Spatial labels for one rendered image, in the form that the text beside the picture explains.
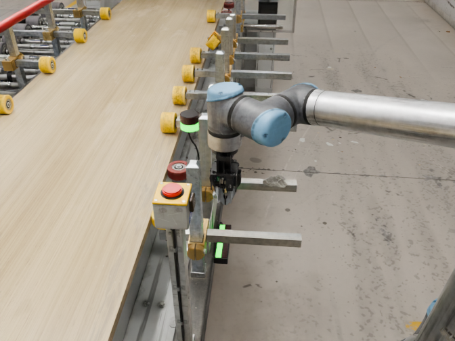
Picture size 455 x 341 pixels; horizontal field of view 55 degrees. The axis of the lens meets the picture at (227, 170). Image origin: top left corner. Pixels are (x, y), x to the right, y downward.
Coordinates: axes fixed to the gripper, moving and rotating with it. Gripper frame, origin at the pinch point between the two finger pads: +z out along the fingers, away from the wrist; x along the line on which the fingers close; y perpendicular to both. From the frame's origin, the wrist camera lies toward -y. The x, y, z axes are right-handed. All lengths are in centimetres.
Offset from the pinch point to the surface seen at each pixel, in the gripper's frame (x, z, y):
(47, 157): -66, 5, -26
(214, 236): -3.2, 11.7, 3.7
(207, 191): -7.3, 8.4, -14.5
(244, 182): 4.7, 9.2, -21.6
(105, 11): -97, -1, -195
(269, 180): 13.6, 8.5, -22.2
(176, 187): -7.3, -27.9, 31.8
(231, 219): -4, 95, -100
